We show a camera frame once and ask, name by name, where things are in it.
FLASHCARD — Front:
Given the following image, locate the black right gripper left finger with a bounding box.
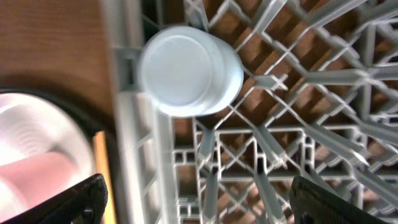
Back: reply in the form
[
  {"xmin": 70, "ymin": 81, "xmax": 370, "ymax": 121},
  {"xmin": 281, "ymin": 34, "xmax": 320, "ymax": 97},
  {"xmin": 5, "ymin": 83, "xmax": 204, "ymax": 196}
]
[{"xmin": 4, "ymin": 173, "xmax": 108, "ymax": 224}]

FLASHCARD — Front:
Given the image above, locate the grey dishwasher rack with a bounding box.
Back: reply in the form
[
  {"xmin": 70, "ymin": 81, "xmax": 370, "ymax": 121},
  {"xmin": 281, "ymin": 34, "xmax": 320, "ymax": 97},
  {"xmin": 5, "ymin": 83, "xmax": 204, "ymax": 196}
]
[{"xmin": 102, "ymin": 1, "xmax": 397, "ymax": 223}]

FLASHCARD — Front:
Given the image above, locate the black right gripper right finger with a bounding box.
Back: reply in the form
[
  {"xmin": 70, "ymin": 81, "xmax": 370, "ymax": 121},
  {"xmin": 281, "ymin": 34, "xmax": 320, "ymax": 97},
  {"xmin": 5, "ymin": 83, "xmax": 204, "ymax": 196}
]
[{"xmin": 289, "ymin": 176, "xmax": 387, "ymax": 224}]

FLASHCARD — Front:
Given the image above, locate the grey round plate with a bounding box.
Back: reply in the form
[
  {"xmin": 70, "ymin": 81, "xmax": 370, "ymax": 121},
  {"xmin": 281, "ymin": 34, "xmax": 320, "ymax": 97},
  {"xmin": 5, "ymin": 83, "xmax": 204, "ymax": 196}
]
[{"xmin": 0, "ymin": 92, "xmax": 96, "ymax": 223}]

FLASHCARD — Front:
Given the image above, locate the round black tray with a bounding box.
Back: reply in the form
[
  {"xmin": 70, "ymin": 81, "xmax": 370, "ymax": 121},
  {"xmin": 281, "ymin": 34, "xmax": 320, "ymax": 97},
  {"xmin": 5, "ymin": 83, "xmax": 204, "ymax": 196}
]
[{"xmin": 0, "ymin": 86, "xmax": 121, "ymax": 224}]

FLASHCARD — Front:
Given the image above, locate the pink cup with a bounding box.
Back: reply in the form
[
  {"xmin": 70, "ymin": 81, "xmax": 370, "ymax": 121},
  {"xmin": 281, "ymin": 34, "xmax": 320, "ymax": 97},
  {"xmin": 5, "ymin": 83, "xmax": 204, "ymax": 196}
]
[{"xmin": 1, "ymin": 152, "xmax": 79, "ymax": 222}]

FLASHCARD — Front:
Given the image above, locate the wooden chopstick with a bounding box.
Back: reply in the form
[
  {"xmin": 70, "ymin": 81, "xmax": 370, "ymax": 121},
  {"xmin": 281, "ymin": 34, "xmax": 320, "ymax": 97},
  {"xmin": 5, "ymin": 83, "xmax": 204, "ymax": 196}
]
[{"xmin": 93, "ymin": 131, "xmax": 118, "ymax": 224}]

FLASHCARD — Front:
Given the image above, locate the blue cup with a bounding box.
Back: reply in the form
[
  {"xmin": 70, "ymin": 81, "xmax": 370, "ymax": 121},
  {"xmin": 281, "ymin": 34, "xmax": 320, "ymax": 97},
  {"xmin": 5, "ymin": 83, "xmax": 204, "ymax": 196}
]
[{"xmin": 137, "ymin": 26, "xmax": 244, "ymax": 118}]

